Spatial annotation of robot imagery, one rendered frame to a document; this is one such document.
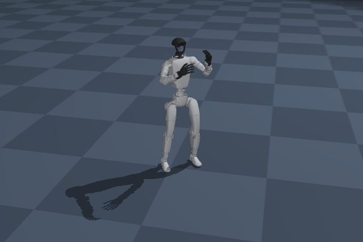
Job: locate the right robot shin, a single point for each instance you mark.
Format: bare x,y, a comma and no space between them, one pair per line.
166,145

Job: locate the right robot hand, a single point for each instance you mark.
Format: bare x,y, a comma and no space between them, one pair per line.
184,70

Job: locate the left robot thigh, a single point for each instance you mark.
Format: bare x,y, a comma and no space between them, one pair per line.
194,115

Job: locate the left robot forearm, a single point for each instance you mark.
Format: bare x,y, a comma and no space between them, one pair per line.
208,69

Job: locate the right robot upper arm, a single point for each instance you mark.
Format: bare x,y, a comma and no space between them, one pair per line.
165,68

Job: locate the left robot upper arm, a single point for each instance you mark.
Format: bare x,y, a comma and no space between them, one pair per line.
198,65

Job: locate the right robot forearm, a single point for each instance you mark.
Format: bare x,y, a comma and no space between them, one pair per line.
169,79

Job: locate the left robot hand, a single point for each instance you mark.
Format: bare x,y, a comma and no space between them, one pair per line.
208,57

